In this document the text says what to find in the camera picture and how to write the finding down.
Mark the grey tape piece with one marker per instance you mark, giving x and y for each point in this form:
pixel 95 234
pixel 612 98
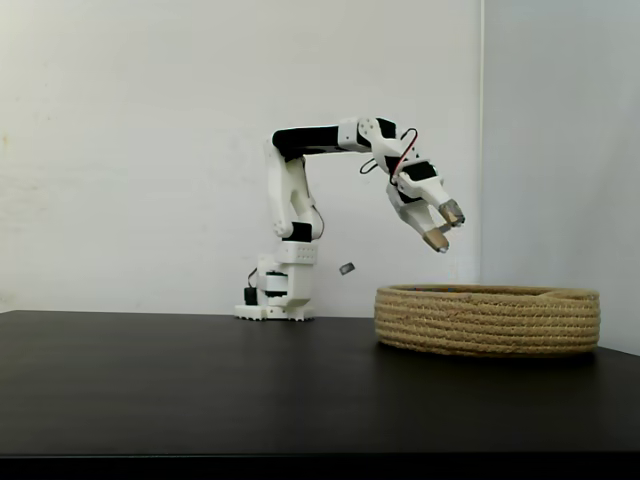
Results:
pixel 346 268

